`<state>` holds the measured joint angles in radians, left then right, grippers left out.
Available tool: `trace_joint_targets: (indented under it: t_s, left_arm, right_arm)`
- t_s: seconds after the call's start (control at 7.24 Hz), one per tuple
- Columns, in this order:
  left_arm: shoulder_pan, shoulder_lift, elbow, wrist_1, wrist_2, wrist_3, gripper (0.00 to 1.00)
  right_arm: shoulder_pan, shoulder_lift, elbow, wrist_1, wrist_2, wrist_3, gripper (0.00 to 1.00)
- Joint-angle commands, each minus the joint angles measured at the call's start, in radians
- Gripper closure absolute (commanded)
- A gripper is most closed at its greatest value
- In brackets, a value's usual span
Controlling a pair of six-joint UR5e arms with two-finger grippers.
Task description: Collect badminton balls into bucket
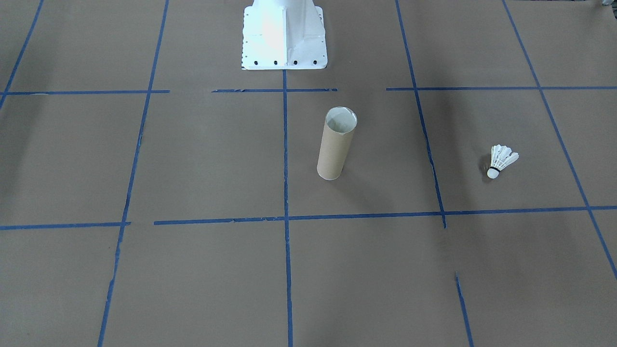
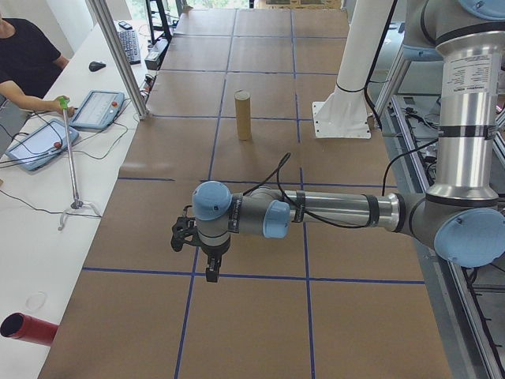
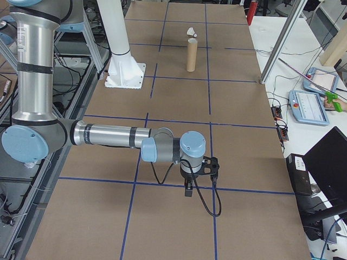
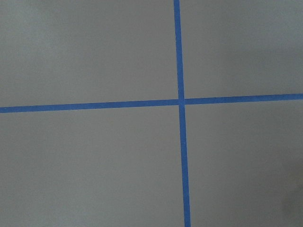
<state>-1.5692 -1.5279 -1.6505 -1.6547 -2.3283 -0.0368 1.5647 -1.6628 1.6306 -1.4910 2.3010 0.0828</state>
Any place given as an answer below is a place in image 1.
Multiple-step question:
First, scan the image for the white feather shuttlecock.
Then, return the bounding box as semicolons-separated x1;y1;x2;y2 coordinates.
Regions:
486;145;520;180

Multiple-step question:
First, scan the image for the brown cardboard tube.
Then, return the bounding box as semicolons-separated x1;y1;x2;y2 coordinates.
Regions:
316;107;358;181

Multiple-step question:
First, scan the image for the white metal base plate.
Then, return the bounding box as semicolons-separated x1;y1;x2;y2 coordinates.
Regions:
241;0;329;71

